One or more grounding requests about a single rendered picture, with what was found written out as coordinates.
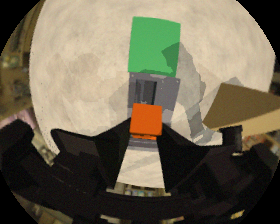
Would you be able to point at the orange l-shaped part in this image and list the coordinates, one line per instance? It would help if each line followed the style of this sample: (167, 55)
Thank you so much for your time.
(146, 121)

